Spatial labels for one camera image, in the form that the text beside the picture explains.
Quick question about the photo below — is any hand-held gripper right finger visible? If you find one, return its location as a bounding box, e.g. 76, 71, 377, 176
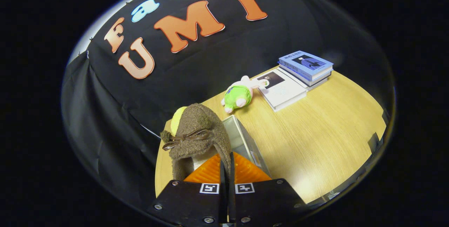
230, 152, 311, 227

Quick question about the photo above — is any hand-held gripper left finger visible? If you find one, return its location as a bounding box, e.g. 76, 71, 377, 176
147, 154, 227, 226

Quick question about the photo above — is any grey fabric storage box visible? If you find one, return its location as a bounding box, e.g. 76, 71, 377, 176
191, 115, 270, 178

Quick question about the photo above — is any brown furry slipper shoe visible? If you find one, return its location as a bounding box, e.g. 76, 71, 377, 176
160, 103, 235, 185

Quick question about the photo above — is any yellow plush ball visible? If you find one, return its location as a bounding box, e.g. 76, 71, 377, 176
170, 106, 188, 137

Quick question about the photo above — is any pink plush toy green outfit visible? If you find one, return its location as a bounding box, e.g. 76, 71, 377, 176
221, 75, 270, 114

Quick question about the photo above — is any white book with dark portrait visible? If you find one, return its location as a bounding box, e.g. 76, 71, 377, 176
253, 69, 308, 112

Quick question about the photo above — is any blue cover book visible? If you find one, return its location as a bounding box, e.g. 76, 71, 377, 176
279, 50, 334, 80

